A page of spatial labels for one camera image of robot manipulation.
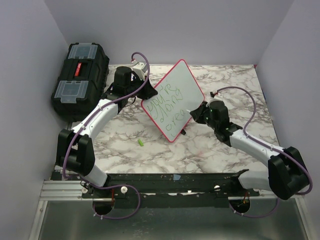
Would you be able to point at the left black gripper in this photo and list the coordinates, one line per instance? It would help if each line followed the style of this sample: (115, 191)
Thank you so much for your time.
(148, 91)

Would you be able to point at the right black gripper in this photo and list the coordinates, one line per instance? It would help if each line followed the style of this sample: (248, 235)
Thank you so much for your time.
(197, 113)

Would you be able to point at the pink-framed whiteboard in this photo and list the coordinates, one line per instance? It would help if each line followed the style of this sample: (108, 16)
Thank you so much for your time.
(178, 91)

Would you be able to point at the green marker cap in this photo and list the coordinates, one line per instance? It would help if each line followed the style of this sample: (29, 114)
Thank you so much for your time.
(140, 142)

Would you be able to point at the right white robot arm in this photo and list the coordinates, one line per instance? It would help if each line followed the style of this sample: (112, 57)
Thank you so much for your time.
(286, 173)

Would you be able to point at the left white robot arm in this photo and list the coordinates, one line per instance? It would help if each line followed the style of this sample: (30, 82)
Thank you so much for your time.
(75, 151)

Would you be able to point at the black plastic toolbox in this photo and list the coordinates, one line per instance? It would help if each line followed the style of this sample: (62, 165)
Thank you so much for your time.
(81, 82)

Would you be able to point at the blue tape piece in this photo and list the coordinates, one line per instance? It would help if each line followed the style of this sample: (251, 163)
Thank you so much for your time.
(176, 177)

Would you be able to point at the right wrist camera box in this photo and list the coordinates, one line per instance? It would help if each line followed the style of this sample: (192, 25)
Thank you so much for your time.
(215, 96)

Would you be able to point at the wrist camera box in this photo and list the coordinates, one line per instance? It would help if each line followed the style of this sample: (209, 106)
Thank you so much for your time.
(140, 68)
(215, 96)

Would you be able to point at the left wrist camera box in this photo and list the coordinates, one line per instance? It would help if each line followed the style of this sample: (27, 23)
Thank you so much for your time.
(140, 68)

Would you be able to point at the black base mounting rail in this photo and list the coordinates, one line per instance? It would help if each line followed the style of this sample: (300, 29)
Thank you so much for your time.
(193, 190)

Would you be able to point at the aluminium extrusion frame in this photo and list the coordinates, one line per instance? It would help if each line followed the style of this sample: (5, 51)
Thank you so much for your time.
(54, 191)

